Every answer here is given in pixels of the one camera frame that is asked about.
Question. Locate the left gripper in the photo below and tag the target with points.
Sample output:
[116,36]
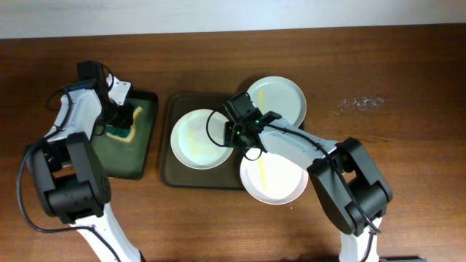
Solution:
[128,119]

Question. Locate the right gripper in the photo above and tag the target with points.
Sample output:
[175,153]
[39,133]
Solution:
[230,128]

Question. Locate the green and yellow sponge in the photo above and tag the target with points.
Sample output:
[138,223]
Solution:
[125,135]

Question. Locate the pale grey plate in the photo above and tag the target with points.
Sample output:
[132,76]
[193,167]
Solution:
[280,95]

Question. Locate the cream white plate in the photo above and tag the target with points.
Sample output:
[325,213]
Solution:
[191,145]

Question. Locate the white plate with yellow stain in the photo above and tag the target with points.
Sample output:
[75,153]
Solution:
[271,178]

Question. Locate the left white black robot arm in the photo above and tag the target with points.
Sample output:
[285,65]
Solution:
[70,181]

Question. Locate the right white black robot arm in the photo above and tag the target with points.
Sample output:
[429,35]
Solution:
[352,191]

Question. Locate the small black tray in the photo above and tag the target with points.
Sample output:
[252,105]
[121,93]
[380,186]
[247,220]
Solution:
[128,160]

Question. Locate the large brown serving tray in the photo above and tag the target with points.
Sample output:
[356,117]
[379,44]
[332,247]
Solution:
[172,171]

